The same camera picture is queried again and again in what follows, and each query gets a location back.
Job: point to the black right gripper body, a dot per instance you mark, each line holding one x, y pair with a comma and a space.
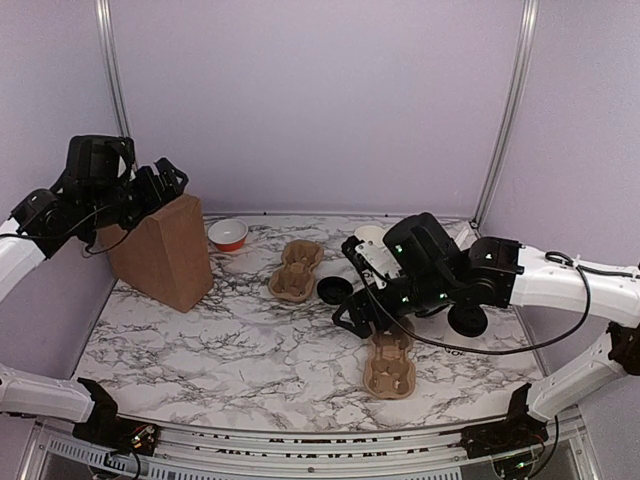
426, 294

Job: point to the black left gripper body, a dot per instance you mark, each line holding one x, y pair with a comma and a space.
139, 203

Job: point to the black plastic cup lid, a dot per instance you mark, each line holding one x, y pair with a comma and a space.
469, 322

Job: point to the white paper coffee cup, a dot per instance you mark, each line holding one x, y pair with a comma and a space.
454, 352

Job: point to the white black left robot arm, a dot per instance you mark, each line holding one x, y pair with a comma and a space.
100, 186

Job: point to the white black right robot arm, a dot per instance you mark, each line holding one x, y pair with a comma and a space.
424, 269

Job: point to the brown paper takeout bag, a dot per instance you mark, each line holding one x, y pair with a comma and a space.
166, 256

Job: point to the orange white bowl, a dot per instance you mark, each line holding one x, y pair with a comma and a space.
228, 235

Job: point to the brown cardboard cup carrier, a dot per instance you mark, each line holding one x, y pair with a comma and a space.
295, 279

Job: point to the white plastic stirrers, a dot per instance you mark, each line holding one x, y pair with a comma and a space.
463, 235

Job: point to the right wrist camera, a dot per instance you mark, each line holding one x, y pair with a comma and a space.
348, 248

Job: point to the left aluminium corner post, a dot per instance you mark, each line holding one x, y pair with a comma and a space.
111, 66

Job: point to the aluminium corner post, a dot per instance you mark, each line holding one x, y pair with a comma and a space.
515, 91
111, 66

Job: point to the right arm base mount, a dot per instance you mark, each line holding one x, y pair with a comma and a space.
519, 429

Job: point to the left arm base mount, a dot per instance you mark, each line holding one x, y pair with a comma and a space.
106, 428

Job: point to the right aluminium corner post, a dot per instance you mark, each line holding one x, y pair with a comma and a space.
515, 91

